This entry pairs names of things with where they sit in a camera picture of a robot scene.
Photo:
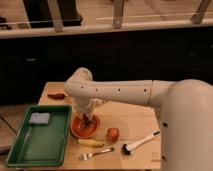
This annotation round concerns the yellow banana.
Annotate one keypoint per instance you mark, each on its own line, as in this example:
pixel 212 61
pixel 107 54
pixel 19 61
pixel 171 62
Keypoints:
pixel 90 142

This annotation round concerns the blue sponge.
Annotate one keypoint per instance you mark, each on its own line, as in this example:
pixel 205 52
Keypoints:
pixel 39 118

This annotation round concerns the white dish brush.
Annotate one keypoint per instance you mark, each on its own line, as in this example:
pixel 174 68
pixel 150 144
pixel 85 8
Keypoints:
pixel 129 148

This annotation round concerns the red bowl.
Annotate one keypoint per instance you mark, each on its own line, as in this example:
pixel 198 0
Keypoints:
pixel 82 133

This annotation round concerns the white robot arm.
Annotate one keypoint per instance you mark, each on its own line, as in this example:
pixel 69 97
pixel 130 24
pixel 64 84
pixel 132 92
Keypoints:
pixel 186 114

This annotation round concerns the dark grape bunch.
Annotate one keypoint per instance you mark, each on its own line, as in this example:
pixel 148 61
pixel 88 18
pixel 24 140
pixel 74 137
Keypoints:
pixel 85 122

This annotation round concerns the green plastic tray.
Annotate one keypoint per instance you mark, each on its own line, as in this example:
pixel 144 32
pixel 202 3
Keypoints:
pixel 39 145

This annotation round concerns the wooden table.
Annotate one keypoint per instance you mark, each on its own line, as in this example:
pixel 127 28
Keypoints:
pixel 134 122

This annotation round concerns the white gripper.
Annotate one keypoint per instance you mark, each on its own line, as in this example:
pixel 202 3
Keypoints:
pixel 84 108

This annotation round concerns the metal fork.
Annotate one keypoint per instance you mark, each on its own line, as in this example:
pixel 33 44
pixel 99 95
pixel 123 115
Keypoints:
pixel 87 156

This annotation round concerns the orange tomato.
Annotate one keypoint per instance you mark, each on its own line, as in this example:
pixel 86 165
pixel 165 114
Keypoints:
pixel 113 134

